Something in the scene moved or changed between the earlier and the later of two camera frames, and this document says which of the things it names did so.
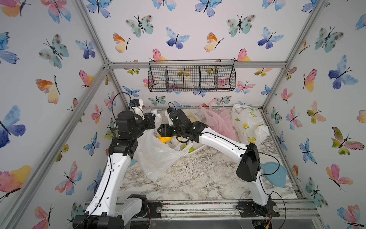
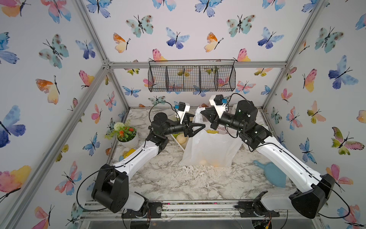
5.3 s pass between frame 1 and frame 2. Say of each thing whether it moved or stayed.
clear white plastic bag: moved
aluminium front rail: stayed
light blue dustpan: stayed
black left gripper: moved
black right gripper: moved
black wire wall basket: stayed
